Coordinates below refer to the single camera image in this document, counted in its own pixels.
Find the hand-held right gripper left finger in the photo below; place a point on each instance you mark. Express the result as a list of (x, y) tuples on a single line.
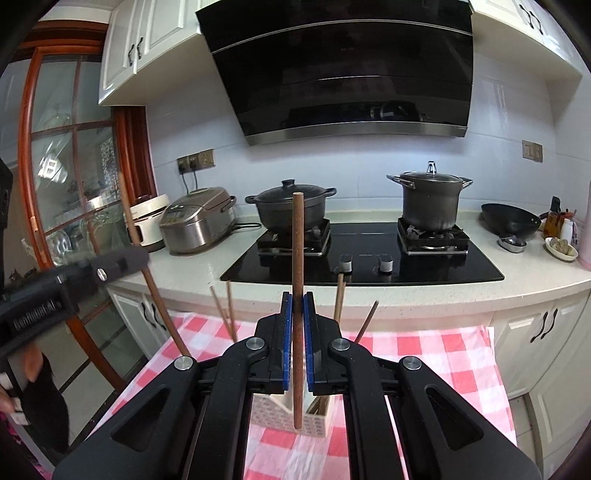
[(288, 341)]

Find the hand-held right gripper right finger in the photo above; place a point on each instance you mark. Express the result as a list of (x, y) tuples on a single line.
[(310, 378)]

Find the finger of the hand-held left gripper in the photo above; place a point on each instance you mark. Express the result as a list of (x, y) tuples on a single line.
[(122, 263)]

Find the white plastic utensil basket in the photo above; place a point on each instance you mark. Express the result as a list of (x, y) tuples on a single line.
[(279, 401)]

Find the person's left hand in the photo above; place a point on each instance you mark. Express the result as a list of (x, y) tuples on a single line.
[(32, 364)]

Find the white countertop cooking appliance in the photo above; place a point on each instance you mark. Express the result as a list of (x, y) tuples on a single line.
[(147, 221)]

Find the silver rice cooker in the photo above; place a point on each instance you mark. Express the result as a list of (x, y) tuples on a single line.
[(194, 226)]

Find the red wooden glass door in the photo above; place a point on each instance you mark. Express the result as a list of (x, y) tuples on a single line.
[(32, 184)]

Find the red white checkered tablecloth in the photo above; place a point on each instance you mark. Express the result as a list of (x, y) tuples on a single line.
[(438, 350)]

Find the black casserole pot with lid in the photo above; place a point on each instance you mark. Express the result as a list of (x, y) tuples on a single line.
[(277, 207)]

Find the black glass gas stove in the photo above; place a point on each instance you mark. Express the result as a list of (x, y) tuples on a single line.
[(415, 267)]

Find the dark stockpot with glass lid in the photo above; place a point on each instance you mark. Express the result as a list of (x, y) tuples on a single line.
[(431, 203)]

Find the small metal bowl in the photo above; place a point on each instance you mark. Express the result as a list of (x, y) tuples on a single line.
[(511, 243)]

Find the black wok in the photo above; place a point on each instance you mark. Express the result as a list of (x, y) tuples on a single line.
[(510, 219)]

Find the black range hood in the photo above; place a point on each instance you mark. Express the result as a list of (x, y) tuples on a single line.
[(346, 69)]

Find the small white dish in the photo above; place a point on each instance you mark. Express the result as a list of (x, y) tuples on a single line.
[(561, 248)]

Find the dark sauce bottle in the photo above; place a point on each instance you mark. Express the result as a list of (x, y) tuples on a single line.
[(552, 217)]

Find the small white bottle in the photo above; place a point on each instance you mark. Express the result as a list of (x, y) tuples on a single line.
[(567, 230)]

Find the pink thermos flask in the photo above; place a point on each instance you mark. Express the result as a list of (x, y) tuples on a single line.
[(588, 240)]

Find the triple wall socket panel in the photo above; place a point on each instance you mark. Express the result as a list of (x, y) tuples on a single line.
[(196, 161)]

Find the white wall cabinet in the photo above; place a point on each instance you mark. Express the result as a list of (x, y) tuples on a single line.
[(134, 46), (531, 32)]

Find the small wall switch panel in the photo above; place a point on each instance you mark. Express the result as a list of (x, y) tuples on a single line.
[(532, 151)]

